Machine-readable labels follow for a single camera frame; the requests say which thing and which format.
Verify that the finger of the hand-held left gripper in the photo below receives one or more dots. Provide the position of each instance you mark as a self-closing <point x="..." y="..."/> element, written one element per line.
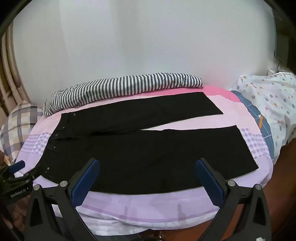
<point x="17" y="166"/>
<point x="34" y="173"/>

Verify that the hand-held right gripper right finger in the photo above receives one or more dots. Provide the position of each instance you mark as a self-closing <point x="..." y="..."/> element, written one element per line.
<point x="209" y="183"/>

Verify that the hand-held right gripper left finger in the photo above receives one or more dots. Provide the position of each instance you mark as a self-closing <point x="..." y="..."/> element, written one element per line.
<point x="84" y="183"/>

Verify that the black pants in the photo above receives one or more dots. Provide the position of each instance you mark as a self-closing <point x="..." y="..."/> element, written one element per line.
<point x="150" y="157"/>

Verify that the plaid pillow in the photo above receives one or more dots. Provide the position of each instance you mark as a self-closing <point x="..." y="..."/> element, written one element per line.
<point x="20" y="125"/>

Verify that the pink lilac bed sheet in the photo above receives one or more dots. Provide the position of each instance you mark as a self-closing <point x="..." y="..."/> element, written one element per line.
<point x="231" y="120"/>

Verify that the blue checked cloth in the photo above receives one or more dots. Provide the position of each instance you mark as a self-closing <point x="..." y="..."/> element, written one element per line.
<point x="254" y="109"/>

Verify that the beige brown curtain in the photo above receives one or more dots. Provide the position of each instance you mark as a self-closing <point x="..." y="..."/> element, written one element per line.
<point x="11" y="76"/>

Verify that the grey white striped blanket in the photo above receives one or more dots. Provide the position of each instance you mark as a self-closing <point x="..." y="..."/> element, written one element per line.
<point x="115" y="88"/>

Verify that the white quilt with coloured shapes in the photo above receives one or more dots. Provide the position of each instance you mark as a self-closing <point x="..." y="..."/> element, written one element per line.
<point x="272" y="97"/>

